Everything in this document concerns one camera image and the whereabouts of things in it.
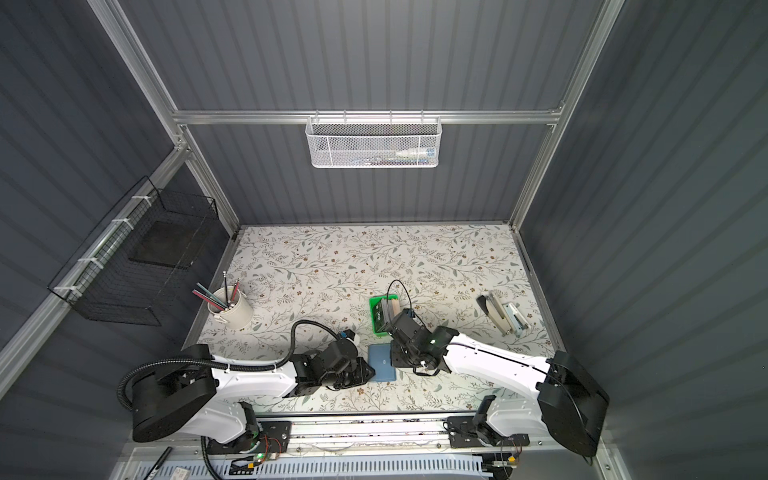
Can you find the white tube in basket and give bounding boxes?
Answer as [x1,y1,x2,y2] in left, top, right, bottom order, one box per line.
[395,147,438,162]

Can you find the thin black right cable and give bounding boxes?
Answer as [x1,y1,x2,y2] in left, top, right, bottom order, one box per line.
[386,279,430,331]

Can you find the stack of cards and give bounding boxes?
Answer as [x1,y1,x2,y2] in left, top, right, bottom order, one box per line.
[376,297,400,324]

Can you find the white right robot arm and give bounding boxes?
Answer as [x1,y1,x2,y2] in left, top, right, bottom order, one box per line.
[382,308,610,457]

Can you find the blue leather card holder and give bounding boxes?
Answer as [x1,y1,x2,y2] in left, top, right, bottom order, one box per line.
[368,343,397,383]

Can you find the beige black stapler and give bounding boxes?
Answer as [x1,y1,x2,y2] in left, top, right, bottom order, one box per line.
[476,292,514,335]

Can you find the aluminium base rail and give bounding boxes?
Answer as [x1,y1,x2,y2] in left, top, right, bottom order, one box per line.
[119,411,607,460]

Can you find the green pencil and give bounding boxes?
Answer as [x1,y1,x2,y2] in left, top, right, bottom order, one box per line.
[192,283,229,311]

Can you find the red pencil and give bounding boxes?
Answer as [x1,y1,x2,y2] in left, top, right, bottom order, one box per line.
[228,281,240,308]

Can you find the black pen on base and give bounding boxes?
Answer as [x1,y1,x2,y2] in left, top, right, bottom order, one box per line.
[143,447,173,480]

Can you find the white mesh wall basket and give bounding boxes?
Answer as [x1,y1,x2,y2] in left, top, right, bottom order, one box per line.
[305,116,443,169]

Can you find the black corrugated left cable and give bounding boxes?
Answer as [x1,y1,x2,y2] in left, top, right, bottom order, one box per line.
[116,319,343,412]

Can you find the white pencil cup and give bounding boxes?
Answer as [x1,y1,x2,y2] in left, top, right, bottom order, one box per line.
[207,286,254,329]

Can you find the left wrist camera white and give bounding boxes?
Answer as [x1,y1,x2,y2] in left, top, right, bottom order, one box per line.
[339,329,360,346]

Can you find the black wire basket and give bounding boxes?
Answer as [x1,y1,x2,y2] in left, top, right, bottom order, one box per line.
[48,177,220,326]

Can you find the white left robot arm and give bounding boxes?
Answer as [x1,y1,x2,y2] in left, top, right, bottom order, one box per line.
[118,336,375,444]

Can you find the green plastic card tray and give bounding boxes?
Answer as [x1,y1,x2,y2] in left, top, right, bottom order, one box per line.
[369,294,401,336]

